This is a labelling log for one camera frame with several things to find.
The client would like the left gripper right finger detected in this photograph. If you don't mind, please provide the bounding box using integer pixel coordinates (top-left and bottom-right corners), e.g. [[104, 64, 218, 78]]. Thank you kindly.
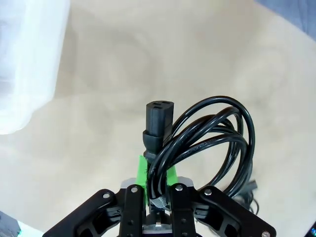
[[166, 165, 277, 237]]

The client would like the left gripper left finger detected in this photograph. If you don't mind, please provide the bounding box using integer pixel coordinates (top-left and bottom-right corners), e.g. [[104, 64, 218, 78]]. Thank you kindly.
[[42, 155, 150, 237]]

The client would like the black power cord with plug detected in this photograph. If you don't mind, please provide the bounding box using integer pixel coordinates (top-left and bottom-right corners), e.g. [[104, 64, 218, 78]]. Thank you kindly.
[[142, 96, 260, 223]]

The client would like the clear plastic storage bin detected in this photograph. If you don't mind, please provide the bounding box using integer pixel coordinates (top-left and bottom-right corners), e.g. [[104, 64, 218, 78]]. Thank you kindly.
[[0, 0, 71, 135]]

